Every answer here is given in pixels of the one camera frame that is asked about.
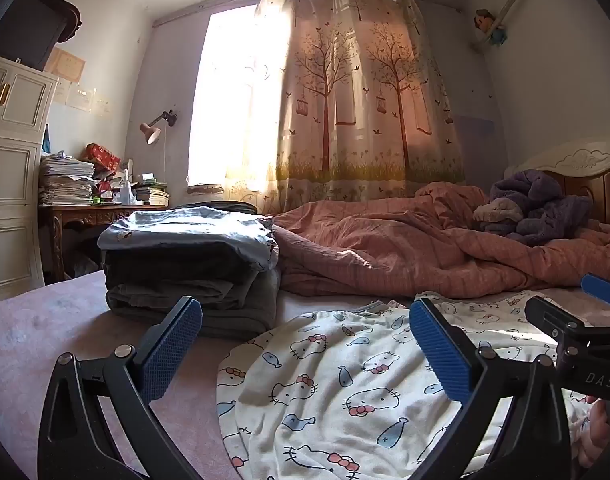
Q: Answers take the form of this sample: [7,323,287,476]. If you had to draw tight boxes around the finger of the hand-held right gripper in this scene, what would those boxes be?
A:
[525,296,588,336]
[581,273,610,307]

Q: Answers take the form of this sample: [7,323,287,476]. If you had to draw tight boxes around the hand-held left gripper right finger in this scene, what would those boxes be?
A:
[409,297,571,480]

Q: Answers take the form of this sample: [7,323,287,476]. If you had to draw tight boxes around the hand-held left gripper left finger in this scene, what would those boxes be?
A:
[37,296,203,480]

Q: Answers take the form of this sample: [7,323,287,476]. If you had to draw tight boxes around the white cat print pants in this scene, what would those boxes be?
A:
[216,290,601,480]

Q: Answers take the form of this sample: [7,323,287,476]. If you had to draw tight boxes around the person's right hand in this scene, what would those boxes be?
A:
[578,397,610,467]

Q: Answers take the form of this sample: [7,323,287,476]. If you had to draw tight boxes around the grey folded garment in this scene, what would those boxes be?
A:
[106,270,282,341]

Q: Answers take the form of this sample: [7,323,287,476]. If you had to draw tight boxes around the dark folded garment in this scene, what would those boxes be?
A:
[105,247,263,291]

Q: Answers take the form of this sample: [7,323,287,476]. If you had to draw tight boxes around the purple fleece robe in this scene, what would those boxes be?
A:
[472,170,606,248]

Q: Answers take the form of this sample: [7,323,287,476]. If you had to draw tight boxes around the pink bedsheet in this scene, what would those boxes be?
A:
[0,267,610,480]

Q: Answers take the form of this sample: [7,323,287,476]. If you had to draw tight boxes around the wooden bed headboard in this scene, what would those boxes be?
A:
[502,135,610,226]

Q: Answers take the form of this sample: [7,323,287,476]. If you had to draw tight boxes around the pink duvet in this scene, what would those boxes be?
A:
[272,182,610,301]

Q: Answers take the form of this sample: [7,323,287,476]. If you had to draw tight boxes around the black bag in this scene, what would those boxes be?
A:
[185,201,258,217]

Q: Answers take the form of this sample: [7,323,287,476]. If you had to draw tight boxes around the stack of books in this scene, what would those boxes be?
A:
[135,180,170,206]

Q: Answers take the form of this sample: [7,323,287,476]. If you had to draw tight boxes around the carved wooden desk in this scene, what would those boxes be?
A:
[37,202,168,281]

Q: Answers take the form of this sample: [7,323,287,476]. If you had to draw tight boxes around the stack of papers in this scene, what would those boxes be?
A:
[39,152,96,207]

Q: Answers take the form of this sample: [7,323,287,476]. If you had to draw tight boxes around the red box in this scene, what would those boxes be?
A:
[85,142,122,171]

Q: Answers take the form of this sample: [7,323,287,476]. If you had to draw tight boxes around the white panelled cabinet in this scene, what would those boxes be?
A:
[0,51,60,306]

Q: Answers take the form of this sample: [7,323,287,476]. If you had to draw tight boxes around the bright window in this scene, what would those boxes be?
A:
[187,2,291,188]

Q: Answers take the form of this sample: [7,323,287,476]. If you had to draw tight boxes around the tree print curtain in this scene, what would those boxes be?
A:
[224,0,466,211]

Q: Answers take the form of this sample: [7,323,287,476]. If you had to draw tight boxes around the dark case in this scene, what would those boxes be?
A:
[0,0,83,71]

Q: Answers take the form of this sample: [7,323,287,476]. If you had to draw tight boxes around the pink wall lamp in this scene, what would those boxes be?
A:
[139,109,178,146]

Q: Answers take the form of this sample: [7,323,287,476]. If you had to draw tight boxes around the tan wall certificate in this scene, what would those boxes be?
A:
[47,47,86,83]

